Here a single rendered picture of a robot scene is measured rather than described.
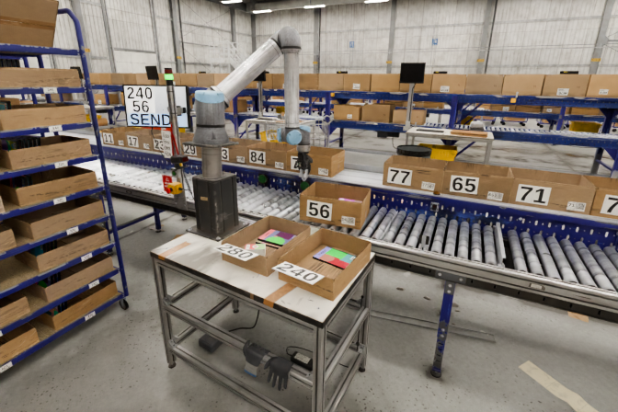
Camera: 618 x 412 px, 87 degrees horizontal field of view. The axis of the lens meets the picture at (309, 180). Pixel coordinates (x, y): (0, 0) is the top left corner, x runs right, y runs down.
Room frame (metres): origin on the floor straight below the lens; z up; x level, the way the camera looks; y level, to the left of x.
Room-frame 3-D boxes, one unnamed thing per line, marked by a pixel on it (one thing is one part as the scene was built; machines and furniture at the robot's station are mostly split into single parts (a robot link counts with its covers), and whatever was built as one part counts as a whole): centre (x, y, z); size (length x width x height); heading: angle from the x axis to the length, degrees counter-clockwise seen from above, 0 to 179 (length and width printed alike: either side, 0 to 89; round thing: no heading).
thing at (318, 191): (1.96, -0.18, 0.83); 0.39 x 0.29 x 0.17; 69
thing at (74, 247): (1.85, 1.56, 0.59); 0.40 x 0.30 x 0.10; 152
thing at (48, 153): (1.84, 1.56, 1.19); 0.40 x 0.30 x 0.10; 154
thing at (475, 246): (1.65, -0.95, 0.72); 0.52 x 0.05 x 0.05; 154
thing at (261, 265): (1.50, 0.20, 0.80); 0.38 x 0.28 x 0.10; 149
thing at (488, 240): (1.62, -1.01, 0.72); 0.52 x 0.05 x 0.05; 154
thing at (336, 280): (1.33, -0.09, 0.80); 0.38 x 0.28 x 0.10; 147
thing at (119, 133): (3.61, 2.06, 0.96); 0.39 x 0.29 x 0.17; 65
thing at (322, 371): (1.48, 0.23, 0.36); 1.00 x 0.58 x 0.72; 60
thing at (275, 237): (1.59, 0.16, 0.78); 0.19 x 0.14 x 0.02; 63
